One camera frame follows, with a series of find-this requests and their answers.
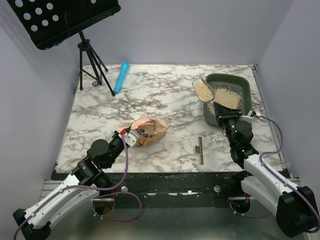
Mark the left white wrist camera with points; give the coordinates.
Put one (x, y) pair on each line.
(131, 138)

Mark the dark green litter tray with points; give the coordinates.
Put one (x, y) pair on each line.
(233, 83)

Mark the black perforated music stand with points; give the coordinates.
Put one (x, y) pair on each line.
(51, 22)

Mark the blue cylindrical handle tool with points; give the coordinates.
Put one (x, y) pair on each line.
(123, 71)

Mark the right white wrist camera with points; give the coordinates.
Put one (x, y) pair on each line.
(250, 116)

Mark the silver metal litter scoop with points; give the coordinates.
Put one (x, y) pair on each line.
(204, 91)

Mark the aluminium extrusion rail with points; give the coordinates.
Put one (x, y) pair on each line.
(50, 187)

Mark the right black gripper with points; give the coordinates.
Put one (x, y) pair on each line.
(228, 116)

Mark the orange cat litter bag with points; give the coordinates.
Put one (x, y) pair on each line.
(151, 129)

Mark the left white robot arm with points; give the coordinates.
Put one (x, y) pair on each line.
(85, 182)

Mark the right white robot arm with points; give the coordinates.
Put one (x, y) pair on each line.
(294, 207)

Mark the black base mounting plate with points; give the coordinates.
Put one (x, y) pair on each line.
(180, 190)

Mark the beige litter pile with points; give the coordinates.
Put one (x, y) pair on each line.
(227, 98)

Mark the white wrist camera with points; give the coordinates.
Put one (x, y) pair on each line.
(250, 116)
(131, 138)

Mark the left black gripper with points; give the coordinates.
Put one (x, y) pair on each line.
(116, 134)

